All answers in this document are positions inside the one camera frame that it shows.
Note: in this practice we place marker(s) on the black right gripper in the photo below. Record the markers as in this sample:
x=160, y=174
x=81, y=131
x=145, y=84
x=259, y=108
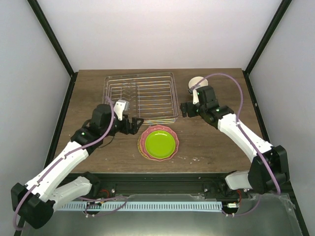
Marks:
x=190, y=113

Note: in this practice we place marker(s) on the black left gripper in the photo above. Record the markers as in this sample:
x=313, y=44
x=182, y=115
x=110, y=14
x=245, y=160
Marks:
x=127, y=131

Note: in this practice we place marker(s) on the white and teal bowl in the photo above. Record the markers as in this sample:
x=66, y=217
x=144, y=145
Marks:
x=195, y=80

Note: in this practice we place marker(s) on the chrome wire dish rack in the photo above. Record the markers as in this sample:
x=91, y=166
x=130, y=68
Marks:
x=151, y=96

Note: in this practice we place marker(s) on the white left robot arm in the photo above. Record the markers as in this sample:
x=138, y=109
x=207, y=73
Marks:
x=38, y=199

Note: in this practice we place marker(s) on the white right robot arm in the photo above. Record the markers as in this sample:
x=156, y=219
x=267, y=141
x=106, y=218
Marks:
x=269, y=164

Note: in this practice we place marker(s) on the pink scalloped plate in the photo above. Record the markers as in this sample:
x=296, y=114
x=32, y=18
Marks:
x=155, y=128

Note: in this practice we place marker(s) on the lime green plate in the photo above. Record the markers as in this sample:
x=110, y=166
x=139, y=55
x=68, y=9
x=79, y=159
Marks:
x=160, y=144

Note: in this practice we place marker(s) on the light blue slotted strip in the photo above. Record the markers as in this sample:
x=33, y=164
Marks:
x=144, y=206

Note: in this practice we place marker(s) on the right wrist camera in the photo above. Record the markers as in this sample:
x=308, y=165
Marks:
x=195, y=97

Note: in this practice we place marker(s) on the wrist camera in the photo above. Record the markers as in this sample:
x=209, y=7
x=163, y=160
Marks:
x=195, y=97
x=120, y=107

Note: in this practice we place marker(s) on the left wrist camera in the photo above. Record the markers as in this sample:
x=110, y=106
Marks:
x=120, y=107

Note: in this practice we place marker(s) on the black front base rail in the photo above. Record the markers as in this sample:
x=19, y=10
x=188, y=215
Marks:
x=212, y=185

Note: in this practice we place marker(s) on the black right frame post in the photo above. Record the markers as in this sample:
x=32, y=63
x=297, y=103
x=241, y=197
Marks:
x=280, y=12

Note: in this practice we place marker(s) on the black aluminium frame post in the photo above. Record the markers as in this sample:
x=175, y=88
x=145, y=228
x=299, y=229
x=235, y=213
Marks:
x=37, y=10

